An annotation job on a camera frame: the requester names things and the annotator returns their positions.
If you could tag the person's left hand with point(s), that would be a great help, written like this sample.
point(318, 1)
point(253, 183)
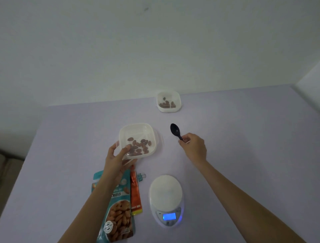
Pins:
point(115, 167)

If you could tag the person's right hand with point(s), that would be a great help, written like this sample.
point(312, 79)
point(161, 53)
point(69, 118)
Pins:
point(196, 150)

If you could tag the black plastic spoon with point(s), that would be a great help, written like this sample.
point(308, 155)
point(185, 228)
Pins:
point(175, 129)

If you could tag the orange salted almonds bag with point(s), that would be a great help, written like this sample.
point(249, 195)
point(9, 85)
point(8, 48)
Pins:
point(136, 195)

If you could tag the white square plastic container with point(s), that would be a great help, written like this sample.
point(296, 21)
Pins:
point(153, 147)
point(168, 110)

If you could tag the teal roasted almonds bag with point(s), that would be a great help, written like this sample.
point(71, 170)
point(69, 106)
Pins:
point(120, 212)

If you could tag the white kitchen scale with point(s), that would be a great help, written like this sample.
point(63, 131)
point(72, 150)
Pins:
point(166, 192)

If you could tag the person's left forearm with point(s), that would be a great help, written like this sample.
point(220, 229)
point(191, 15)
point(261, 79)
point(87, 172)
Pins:
point(92, 212)

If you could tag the person's right forearm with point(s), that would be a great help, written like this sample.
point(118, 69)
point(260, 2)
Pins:
point(245, 202)

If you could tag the teal binder clip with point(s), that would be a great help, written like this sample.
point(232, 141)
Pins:
point(140, 176)

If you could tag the beige sofa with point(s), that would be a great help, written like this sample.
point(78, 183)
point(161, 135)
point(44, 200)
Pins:
point(8, 175)

